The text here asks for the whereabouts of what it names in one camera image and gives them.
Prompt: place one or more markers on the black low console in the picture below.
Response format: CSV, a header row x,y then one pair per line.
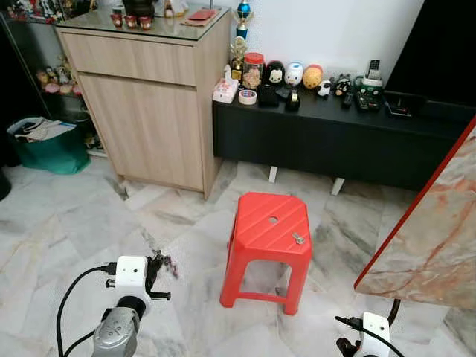
x,y
320,141

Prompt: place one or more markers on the black tape dispenser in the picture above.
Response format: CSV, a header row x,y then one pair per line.
x,y
293,100

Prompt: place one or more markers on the orange round plush toy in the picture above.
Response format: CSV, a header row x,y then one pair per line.
x,y
313,76

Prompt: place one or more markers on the clear jar with red lid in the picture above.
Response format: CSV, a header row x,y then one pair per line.
x,y
254,73

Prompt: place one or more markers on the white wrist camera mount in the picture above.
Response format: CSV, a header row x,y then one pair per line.
x,y
130,275
375,335

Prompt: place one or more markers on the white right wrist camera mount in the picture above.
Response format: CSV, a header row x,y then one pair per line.
x,y
375,335

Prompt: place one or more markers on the white pink tissue box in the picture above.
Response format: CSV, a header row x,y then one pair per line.
x,y
224,89

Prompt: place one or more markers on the small gold trophy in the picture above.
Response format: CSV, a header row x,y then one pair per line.
x,y
238,52

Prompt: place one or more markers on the black television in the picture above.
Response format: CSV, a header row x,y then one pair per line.
x,y
446,44

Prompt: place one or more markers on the green shopping bag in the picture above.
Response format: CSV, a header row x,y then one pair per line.
x,y
52,156

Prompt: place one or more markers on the small dark figurine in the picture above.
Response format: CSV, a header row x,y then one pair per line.
x,y
342,84

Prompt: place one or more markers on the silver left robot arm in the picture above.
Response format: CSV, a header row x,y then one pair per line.
x,y
115,338

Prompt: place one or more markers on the black teapot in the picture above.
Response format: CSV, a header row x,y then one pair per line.
x,y
138,7

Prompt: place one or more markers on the light wooden cabinet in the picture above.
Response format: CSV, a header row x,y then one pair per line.
x,y
149,126

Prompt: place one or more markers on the black flat box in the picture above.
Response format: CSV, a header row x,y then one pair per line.
x,y
404,104

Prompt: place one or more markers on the marble table with red edge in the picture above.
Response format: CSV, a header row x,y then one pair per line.
x,y
439,238

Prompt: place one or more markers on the display shelf with figurines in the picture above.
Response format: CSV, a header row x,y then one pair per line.
x,y
30,44

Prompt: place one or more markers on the white papers bundle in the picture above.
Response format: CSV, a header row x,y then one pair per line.
x,y
44,130

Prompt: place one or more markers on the small red cup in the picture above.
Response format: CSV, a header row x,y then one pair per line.
x,y
117,20
145,23
131,21

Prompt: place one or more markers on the black round plush toy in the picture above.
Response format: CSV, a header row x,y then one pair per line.
x,y
275,73

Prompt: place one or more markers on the red plastic stool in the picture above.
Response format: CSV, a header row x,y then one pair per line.
x,y
260,223

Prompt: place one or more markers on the small metal keys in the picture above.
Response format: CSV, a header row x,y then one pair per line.
x,y
298,239

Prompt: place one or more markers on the red packet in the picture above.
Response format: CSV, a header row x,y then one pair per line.
x,y
201,16

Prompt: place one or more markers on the black pouch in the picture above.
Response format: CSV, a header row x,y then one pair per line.
x,y
268,95

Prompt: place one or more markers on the small panda figurine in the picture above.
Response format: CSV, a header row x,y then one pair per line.
x,y
324,88

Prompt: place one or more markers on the white tape roll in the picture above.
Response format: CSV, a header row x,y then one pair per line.
x,y
242,97

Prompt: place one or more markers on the blue globe trophy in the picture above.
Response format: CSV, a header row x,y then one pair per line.
x,y
244,11

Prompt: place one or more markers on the white round plush toy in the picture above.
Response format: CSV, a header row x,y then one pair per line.
x,y
294,74

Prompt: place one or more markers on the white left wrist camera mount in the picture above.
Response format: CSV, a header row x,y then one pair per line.
x,y
130,275

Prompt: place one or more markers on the small white figurine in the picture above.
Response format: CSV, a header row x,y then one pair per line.
x,y
174,7

